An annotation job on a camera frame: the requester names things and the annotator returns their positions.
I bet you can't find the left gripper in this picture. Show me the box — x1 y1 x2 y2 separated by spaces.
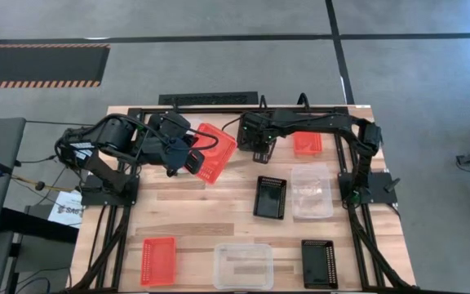
144 110 206 176

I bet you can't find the orange plastic basket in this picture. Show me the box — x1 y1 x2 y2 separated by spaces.
291 130 324 158
185 122 239 185
140 236 178 287

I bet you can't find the black power strip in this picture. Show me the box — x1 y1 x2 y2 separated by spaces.
157 91 259 106

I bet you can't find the white printed paper sign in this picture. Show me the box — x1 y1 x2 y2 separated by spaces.
47 189 86 229

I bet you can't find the black hazard-striped floor mat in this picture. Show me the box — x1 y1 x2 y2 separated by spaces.
0 43 112 89

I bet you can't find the black cable loop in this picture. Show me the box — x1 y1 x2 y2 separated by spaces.
296 91 312 110

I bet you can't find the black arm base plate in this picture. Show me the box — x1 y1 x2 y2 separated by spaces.
80 174 140 207
338 171 399 205

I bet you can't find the black aluminium rig frame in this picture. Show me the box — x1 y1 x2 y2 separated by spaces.
69 105 418 294

